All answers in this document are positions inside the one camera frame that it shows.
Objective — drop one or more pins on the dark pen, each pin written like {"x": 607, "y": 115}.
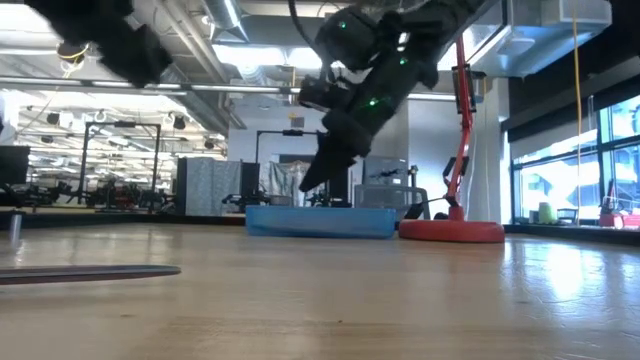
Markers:
{"x": 90, "y": 274}

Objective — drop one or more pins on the green bottle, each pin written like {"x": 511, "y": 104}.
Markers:
{"x": 546, "y": 214}

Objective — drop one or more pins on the grey partition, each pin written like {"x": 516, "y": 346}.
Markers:
{"x": 210, "y": 185}

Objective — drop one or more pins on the red bin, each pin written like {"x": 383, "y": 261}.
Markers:
{"x": 620, "y": 221}

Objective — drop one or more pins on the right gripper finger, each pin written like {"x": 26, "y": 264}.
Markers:
{"x": 337, "y": 165}
{"x": 320, "y": 160}

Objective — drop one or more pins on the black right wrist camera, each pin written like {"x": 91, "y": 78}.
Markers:
{"x": 320, "y": 95}

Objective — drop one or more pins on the black monitor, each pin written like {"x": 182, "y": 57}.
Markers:
{"x": 12, "y": 165}

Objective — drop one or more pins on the black ceiling camera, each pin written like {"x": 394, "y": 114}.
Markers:
{"x": 70, "y": 52}

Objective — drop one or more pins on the red desk lamp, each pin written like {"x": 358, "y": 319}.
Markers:
{"x": 450, "y": 231}

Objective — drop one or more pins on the black gantry frame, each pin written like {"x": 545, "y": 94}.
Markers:
{"x": 122, "y": 124}
{"x": 292, "y": 132}

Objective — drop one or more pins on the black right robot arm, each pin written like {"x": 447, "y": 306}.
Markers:
{"x": 425, "y": 20}

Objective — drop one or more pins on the silver cover cloth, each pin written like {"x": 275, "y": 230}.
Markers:
{"x": 285, "y": 180}

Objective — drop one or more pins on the silver post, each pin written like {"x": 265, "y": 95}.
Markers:
{"x": 16, "y": 225}

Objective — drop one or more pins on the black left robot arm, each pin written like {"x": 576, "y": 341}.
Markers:
{"x": 75, "y": 12}

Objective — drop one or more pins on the blue plastic supply box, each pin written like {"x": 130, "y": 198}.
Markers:
{"x": 320, "y": 223}

